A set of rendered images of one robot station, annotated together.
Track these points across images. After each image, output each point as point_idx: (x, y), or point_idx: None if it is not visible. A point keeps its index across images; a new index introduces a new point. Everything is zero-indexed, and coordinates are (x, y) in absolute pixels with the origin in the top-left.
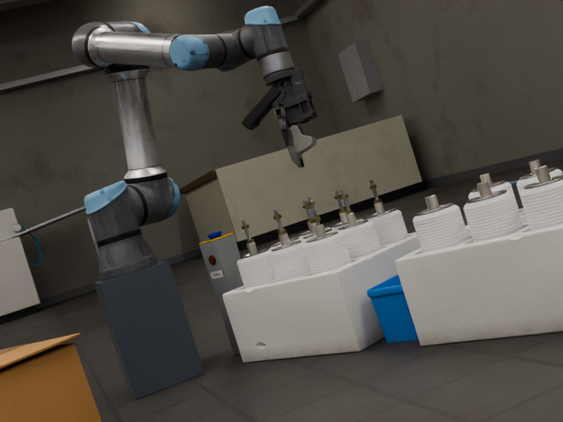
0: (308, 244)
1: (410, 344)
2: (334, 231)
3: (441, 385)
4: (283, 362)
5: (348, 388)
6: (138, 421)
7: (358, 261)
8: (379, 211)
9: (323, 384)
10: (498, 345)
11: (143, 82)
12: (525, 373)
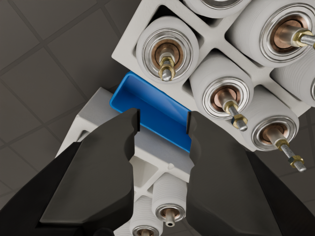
0: (145, 33)
1: (113, 80)
2: (268, 65)
3: (14, 93)
4: None
5: (35, 38)
6: None
7: (148, 81)
8: (269, 134)
9: (54, 15)
10: (67, 123)
11: None
12: (15, 126)
